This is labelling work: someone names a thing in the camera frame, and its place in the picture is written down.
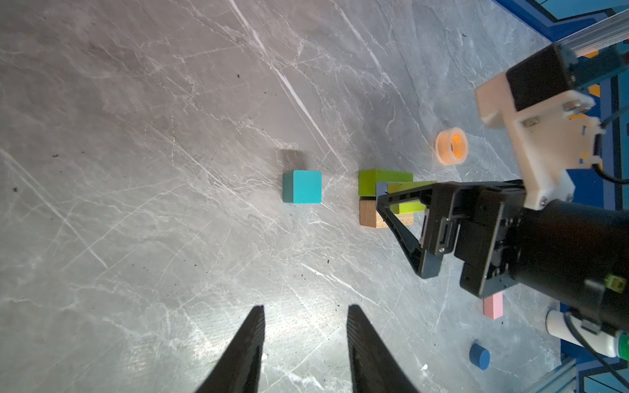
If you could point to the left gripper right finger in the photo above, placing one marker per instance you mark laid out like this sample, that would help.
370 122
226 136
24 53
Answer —
373 367

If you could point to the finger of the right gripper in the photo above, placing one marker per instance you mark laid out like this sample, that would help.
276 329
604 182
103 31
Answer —
424 264

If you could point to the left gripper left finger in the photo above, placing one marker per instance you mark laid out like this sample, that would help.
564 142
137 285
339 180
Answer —
238 369

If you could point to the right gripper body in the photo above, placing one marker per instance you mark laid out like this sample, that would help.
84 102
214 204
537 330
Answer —
471 221

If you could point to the natural wood rectangular block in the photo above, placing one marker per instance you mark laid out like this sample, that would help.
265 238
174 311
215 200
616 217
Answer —
370 218

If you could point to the pink rectangular block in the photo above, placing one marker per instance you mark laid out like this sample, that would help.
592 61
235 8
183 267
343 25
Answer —
493 306

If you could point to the blue cube block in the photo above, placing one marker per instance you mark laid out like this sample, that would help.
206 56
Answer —
381 189

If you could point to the dark green rectangular block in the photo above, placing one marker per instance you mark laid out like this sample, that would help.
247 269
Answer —
368 180

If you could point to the teal cube block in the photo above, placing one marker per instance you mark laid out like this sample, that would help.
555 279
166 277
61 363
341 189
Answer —
302 187

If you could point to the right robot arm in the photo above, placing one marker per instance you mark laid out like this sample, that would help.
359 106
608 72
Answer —
573 253

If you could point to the dark blue cylinder block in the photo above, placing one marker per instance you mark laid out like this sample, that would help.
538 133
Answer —
479 356

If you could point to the white bottle green cap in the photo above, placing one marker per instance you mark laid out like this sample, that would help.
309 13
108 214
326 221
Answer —
610 345

